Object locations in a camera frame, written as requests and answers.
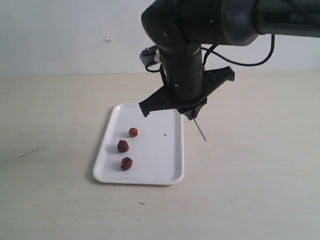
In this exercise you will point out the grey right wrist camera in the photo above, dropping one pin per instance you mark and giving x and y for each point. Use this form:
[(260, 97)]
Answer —
[(150, 56)]

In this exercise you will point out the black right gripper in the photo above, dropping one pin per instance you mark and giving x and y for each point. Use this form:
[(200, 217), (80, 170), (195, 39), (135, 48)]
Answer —
[(186, 92)]

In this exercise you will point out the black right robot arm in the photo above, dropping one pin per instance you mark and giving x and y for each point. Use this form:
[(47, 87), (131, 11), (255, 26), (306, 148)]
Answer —
[(185, 32)]

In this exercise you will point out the red berry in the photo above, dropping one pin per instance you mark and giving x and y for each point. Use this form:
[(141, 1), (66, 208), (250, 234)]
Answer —
[(122, 146), (126, 163), (133, 132)]

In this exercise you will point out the red berry bottom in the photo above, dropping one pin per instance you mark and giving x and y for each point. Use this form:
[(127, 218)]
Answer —
[(126, 163)]

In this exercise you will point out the white rectangular plastic tray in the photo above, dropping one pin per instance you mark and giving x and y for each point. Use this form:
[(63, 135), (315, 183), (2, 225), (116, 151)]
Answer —
[(157, 152)]

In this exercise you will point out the red berry top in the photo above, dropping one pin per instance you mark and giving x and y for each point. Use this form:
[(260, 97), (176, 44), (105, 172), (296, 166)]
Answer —
[(133, 132)]

